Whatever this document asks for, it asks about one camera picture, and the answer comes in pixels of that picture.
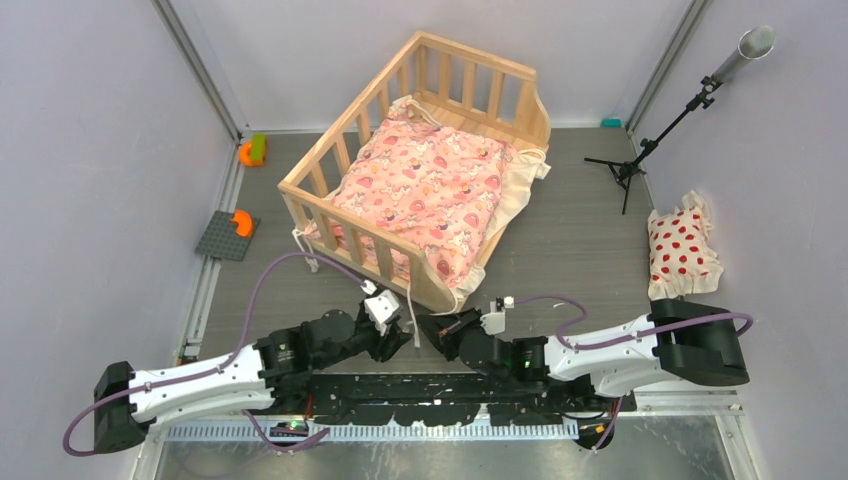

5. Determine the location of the pink unicorn print cushion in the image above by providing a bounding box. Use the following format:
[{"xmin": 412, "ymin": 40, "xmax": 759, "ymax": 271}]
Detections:
[{"xmin": 290, "ymin": 95, "xmax": 552, "ymax": 350}]

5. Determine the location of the wooden slatted pet bed frame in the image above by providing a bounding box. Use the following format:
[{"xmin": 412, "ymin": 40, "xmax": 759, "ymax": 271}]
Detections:
[{"xmin": 278, "ymin": 31, "xmax": 551, "ymax": 312}]

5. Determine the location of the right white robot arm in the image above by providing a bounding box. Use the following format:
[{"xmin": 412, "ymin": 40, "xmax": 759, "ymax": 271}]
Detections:
[{"xmin": 414, "ymin": 296, "xmax": 754, "ymax": 411}]

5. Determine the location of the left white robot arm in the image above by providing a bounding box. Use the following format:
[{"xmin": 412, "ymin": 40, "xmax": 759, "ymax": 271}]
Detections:
[{"xmin": 93, "ymin": 305, "xmax": 413, "ymax": 454}]

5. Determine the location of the orange arch toy block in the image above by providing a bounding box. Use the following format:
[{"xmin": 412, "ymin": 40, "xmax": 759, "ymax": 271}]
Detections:
[{"xmin": 230, "ymin": 209, "xmax": 256, "ymax": 238}]

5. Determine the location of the grey building block plate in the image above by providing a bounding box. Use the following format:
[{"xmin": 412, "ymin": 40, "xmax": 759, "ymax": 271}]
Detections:
[{"xmin": 195, "ymin": 211, "xmax": 261, "ymax": 261}]

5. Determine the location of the white strawberry print pillow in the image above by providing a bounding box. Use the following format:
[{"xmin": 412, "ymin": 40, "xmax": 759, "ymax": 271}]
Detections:
[{"xmin": 647, "ymin": 191, "xmax": 724, "ymax": 301}]

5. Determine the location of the orange and green toy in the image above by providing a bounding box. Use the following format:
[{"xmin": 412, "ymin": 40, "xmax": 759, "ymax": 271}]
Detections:
[{"xmin": 238, "ymin": 133, "xmax": 267, "ymax": 167}]

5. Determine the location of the small teal block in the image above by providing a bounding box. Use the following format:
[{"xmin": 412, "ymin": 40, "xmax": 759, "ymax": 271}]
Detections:
[{"xmin": 600, "ymin": 118, "xmax": 623, "ymax": 128}]

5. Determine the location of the microphone on black stand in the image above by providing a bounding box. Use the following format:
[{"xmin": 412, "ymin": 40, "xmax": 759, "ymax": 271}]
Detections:
[{"xmin": 584, "ymin": 26, "xmax": 776, "ymax": 215}]

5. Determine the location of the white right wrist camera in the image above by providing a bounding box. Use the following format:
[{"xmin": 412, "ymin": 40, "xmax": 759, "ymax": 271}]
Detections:
[{"xmin": 480, "ymin": 296, "xmax": 515, "ymax": 336}]

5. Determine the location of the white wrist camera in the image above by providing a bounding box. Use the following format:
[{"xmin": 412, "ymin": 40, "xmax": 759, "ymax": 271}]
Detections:
[
  {"xmin": 480, "ymin": 296, "xmax": 515, "ymax": 336},
  {"xmin": 364, "ymin": 290, "xmax": 401, "ymax": 336}
]

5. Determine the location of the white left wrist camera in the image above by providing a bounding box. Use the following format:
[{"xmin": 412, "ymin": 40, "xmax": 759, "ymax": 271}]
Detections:
[{"xmin": 364, "ymin": 290, "xmax": 401, "ymax": 336}]

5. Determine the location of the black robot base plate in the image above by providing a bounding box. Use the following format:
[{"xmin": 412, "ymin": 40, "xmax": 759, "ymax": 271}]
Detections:
[{"xmin": 253, "ymin": 373, "xmax": 615, "ymax": 427}]

